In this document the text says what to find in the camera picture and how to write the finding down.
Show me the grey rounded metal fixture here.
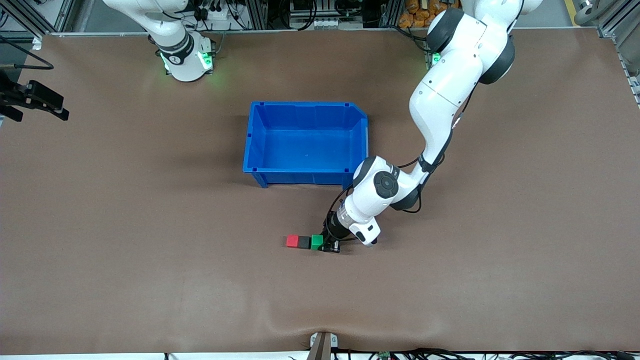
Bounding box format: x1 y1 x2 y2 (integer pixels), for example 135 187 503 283
574 0 605 27

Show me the metal table edge rail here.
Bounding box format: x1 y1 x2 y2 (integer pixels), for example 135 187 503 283
32 27 608 38

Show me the orange snack packets pile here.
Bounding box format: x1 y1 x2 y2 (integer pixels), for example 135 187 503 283
398 0 463 29

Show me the aluminium frame profile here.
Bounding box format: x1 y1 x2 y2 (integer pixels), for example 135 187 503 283
597 7 640 108

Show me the blue plastic storage bin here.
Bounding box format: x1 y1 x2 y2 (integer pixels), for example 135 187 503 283
242 101 371 190

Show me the grey metal clamp bracket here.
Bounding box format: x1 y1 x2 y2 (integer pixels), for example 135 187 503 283
309 331 339 351

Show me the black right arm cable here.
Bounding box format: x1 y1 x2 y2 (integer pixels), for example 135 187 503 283
0 35 55 71

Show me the brown camera mount pole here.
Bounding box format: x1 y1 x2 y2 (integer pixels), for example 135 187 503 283
306 332 333 360

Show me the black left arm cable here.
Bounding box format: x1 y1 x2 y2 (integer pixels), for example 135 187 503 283
322 112 463 243

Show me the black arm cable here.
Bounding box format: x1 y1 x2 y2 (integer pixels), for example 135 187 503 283
0 35 55 71
322 112 463 243

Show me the white terminal block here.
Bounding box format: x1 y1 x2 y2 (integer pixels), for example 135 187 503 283
312 17 351 29

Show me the aluminium frame strut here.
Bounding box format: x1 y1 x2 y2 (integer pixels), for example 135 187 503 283
0 0 81 33

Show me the white power strip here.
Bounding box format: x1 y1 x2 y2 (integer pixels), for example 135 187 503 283
197 0 241 23

